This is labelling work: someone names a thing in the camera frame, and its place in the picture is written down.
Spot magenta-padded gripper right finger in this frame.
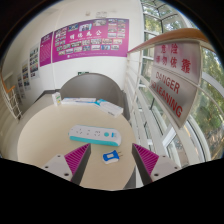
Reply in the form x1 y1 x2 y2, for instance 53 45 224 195
131 142 182 186

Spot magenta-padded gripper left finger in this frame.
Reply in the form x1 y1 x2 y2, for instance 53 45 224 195
41 142 92 186

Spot white and blue charger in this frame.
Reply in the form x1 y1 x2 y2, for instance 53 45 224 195
101 149 124 166

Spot white and teal power strip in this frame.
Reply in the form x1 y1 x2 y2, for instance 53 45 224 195
68 124 123 148

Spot long flat white box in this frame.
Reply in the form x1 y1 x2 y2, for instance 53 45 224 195
60 97 98 106

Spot white and teal box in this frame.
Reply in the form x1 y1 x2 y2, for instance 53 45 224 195
94 98 125 119

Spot small upright white box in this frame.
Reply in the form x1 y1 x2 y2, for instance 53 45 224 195
51 91 63 107

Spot grey round-backed chair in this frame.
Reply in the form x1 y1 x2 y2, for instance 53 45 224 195
59 72 131 121

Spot white framed glass window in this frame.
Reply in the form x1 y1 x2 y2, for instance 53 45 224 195
139 0 224 161

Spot clear warning sign red letters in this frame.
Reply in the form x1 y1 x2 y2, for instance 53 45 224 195
148 41 203 130

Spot white stair railing wooden handrail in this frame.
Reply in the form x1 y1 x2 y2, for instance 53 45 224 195
0 74 23 121

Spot narrow magenta text poster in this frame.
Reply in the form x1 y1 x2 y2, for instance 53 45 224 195
39 31 54 68

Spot large magenta photo poster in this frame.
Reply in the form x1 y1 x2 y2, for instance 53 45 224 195
51 17 130 64

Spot white railing with wooden handrail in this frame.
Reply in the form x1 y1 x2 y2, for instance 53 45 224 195
123 27 224 164

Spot white photo wall board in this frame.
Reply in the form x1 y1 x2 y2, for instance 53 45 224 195
16 74 25 98
29 44 41 81
21 59 32 91

